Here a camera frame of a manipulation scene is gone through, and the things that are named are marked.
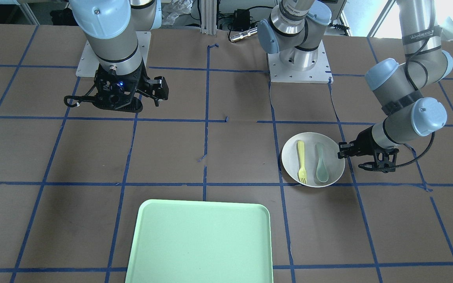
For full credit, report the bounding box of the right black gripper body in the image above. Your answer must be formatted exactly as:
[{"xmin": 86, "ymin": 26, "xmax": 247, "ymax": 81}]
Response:
[{"xmin": 64, "ymin": 63, "xmax": 148, "ymax": 114}]

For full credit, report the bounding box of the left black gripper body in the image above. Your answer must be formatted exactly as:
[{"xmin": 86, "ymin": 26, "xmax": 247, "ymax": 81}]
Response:
[{"xmin": 348, "ymin": 127, "xmax": 399, "ymax": 173}]

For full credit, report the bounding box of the white round plate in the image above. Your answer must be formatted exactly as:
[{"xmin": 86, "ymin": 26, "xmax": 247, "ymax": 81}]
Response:
[{"xmin": 281, "ymin": 132, "xmax": 345, "ymax": 188}]

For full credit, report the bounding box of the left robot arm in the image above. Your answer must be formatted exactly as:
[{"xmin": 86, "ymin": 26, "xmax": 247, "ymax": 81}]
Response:
[{"xmin": 257, "ymin": 0, "xmax": 453, "ymax": 173}]

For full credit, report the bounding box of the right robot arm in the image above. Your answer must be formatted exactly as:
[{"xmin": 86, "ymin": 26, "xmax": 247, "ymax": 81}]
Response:
[{"xmin": 50, "ymin": 0, "xmax": 169, "ymax": 113}]

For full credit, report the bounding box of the yellow plastic fork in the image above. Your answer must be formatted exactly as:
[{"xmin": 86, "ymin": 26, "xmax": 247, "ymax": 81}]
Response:
[{"xmin": 296, "ymin": 140, "xmax": 307, "ymax": 184}]

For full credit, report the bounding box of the pale green plastic spoon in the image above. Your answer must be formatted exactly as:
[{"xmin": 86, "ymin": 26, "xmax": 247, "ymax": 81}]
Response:
[{"xmin": 315, "ymin": 143, "xmax": 329, "ymax": 183}]

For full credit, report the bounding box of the silver flashlight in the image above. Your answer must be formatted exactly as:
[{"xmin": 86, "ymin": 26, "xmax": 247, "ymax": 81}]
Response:
[{"xmin": 228, "ymin": 27, "xmax": 258, "ymax": 43}]

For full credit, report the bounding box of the black electronics box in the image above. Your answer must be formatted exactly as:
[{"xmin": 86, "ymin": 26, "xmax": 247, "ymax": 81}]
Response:
[{"xmin": 232, "ymin": 9, "xmax": 250, "ymax": 30}]

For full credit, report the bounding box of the light green tray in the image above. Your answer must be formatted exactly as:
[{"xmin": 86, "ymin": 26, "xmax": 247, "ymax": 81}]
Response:
[{"xmin": 125, "ymin": 199, "xmax": 274, "ymax": 283}]

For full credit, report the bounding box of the aluminium frame post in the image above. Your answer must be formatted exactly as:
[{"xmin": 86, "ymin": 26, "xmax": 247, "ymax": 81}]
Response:
[{"xmin": 199, "ymin": 0, "xmax": 217, "ymax": 36}]

